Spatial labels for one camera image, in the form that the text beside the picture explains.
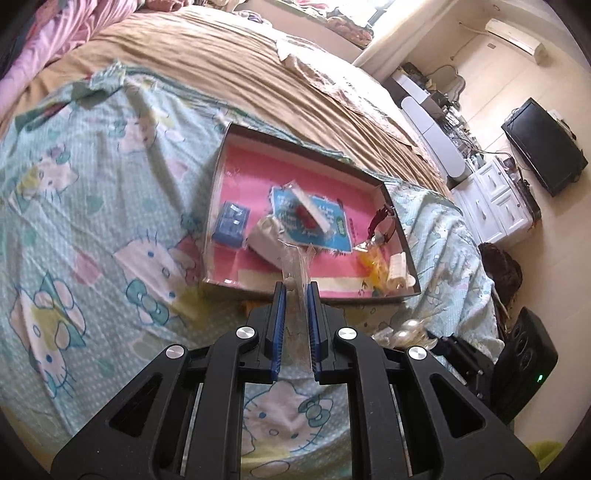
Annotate white earring card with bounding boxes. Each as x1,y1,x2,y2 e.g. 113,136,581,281
245,215,315,305

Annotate small blue jewelry packet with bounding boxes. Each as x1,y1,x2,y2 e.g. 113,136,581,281
212,201,250,249

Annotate black speaker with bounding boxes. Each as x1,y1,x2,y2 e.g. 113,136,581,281
490,307,558,424

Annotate small cream pearl hair claw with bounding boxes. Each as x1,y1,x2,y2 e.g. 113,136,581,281
372,319,438,350

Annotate large cream hair claw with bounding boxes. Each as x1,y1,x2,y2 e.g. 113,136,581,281
386,252,416,291

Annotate shallow grey cardboard box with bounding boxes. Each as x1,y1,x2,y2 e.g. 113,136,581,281
202,124,421,303

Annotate clear bag of white sticks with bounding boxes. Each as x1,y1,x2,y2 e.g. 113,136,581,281
284,181,332,235

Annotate white drawer cabinet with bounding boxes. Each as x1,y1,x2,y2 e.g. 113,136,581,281
452,155,541,249

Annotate white rounded dresser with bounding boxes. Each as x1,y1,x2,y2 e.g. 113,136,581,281
383,62,468,185

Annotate Hello Kitty green bedsheet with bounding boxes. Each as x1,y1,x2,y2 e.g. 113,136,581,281
1,63,504,479

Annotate brown bed blanket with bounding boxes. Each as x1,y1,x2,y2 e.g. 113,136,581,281
12,7,450,195

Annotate cream right curtain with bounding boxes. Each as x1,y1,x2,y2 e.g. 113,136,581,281
353,0,457,82

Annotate clothes on window seat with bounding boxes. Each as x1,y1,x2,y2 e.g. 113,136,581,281
294,1,374,48

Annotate pink quilt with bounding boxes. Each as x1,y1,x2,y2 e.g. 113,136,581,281
1,1,141,117

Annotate yellow ring in plastic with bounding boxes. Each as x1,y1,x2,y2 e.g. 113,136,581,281
358,250,390,292

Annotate maroon strap wristwatch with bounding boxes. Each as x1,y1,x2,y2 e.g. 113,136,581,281
368,204,398,245

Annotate black wall television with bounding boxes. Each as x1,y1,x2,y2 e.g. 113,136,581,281
502,98,588,197

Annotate white wall air conditioner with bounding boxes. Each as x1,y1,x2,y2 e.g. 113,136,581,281
485,18,547,64

